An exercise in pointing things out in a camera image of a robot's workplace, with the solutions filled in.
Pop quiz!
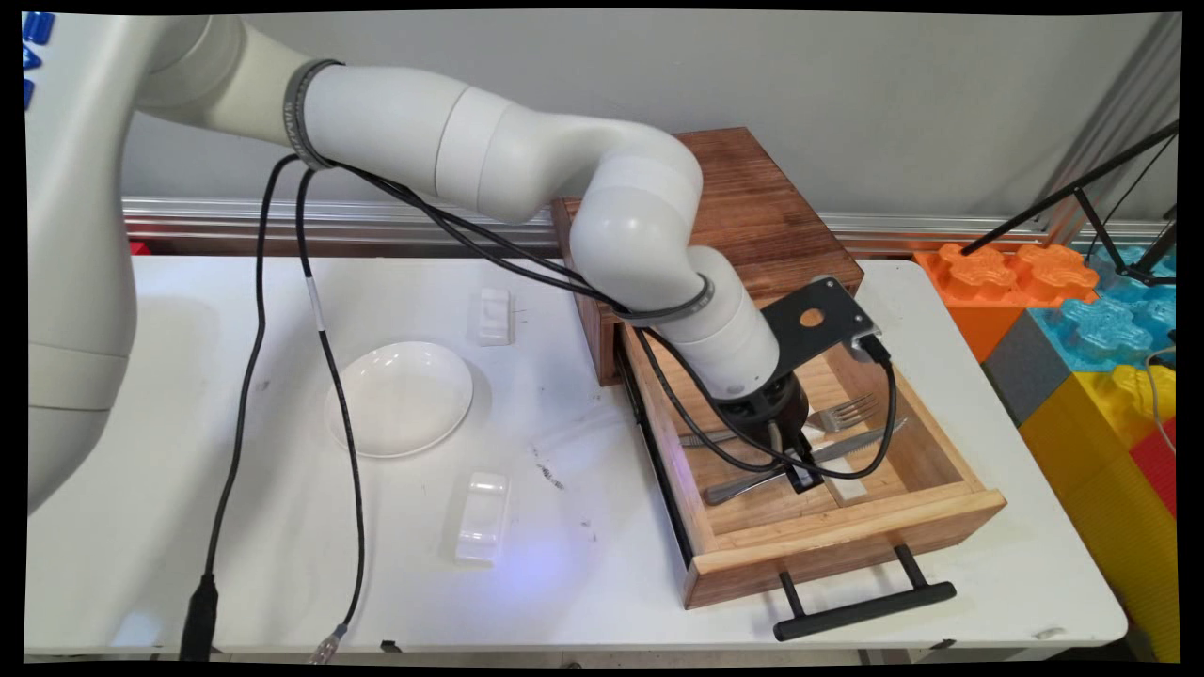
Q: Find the dark strap on arm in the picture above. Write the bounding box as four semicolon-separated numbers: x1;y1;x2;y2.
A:
616;273;716;327

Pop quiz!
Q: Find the black drawer handle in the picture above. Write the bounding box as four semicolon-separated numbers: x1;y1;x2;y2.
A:
774;544;958;642

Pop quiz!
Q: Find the blue foam block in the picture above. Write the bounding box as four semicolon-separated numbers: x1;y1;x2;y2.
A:
1027;246;1179;375

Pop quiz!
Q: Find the thin grey cable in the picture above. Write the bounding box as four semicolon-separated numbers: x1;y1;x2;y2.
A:
1143;346;1179;458

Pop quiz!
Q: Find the grey foam block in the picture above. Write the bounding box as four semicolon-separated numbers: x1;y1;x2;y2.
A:
981;310;1073;429

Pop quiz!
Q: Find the black tripod stand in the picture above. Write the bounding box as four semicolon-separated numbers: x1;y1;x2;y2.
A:
959;122;1180;289

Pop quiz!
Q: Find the red foam block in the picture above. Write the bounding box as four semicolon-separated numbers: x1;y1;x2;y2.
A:
1129;418;1179;518

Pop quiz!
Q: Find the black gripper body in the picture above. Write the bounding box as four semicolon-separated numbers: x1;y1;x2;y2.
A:
715;372;811;449

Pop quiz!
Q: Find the black wrist camera mount plate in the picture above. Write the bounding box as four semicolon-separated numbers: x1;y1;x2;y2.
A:
760;276;883;377

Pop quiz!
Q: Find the dark brown wooden cabinet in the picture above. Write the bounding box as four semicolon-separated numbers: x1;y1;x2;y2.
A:
550;127;865;386

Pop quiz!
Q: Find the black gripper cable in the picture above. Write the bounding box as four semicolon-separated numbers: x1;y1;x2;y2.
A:
179;155;786;664

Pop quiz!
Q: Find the light wooden drawer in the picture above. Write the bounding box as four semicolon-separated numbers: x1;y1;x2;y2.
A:
616;289;1008;610

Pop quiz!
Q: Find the black camera cable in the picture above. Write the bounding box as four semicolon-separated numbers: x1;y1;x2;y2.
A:
294;160;899;666

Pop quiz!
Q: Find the aluminium wall rail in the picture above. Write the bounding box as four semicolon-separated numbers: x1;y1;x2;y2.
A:
122;197;1167;257

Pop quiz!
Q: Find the silver table knife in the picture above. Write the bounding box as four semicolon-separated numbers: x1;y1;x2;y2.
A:
704;418;910;506

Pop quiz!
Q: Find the orange foam block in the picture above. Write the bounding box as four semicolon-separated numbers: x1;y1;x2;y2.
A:
914;244;1100;364

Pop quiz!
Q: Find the grey velcro strap on arm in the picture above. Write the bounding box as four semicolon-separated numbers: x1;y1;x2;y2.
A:
282;58;345;172

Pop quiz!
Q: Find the silver fork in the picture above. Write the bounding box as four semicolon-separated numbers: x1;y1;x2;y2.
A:
679;394;878;449

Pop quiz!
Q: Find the white round plate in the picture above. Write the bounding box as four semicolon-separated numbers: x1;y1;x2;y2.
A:
325;340;475;460

